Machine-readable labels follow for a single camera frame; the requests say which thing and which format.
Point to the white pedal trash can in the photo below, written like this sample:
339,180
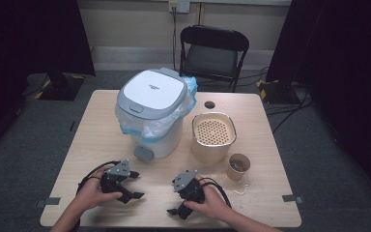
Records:
154,90

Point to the person's left hand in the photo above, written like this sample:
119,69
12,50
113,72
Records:
91,195

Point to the white wall socket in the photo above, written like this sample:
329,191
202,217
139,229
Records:
179,5

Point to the dark wet tea leaves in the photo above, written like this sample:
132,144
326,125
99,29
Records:
239,166

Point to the black table grommet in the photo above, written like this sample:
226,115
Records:
209,104

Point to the clear plastic trash bag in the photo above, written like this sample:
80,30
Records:
161,124

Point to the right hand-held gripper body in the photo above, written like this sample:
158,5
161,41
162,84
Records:
185,180

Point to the black folding chair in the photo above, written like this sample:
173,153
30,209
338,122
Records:
212,58

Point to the brown paper cup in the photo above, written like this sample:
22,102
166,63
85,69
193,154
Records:
235,175

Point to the black curtain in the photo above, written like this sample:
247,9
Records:
29,38
341,64

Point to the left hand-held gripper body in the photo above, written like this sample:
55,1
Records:
117,170

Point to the beige strainer bucket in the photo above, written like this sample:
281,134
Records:
211,151

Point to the grey tape strip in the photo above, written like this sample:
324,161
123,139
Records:
291,198
48,201

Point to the person's right hand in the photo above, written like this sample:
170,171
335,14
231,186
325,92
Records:
211,203

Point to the black stand base yellow tape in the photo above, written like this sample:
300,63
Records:
278,92
61,87

